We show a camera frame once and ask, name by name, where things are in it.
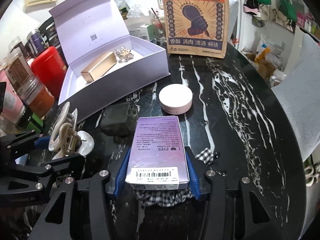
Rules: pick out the lilac open gift box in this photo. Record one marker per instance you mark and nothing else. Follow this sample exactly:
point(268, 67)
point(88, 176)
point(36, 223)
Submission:
point(89, 28)

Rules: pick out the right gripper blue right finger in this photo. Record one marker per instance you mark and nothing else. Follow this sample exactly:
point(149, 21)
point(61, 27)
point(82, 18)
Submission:
point(209, 187)

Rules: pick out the light blue towel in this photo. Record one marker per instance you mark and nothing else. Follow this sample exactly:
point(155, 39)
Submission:
point(298, 95)

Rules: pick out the brown printed paper bag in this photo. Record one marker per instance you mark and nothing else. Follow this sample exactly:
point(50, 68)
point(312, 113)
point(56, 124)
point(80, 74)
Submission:
point(197, 27)

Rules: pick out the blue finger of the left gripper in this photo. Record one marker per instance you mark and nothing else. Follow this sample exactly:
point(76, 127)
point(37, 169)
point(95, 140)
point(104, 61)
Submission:
point(41, 141)
point(16, 145)

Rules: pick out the crystal flower hair clip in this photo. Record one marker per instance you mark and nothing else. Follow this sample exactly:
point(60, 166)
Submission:
point(124, 54)

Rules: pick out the black white checkered scrunchie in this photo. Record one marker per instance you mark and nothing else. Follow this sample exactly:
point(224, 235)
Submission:
point(170, 198)

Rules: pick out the red canister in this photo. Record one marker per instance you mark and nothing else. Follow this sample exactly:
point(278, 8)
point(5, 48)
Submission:
point(51, 70)

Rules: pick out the round pink compact case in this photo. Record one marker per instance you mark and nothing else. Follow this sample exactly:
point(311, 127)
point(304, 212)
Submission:
point(176, 99)

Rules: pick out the gold rectangular box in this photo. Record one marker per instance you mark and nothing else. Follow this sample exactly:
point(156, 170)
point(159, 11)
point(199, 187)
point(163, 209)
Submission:
point(98, 67)

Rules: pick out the purple eyes cosmetic box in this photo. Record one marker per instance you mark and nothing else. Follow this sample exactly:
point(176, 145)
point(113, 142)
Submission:
point(157, 159)

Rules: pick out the clear jar brown contents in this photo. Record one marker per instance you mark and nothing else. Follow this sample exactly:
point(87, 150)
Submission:
point(36, 96)

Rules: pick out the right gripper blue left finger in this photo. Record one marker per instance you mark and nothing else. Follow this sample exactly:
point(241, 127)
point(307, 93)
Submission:
point(104, 187)

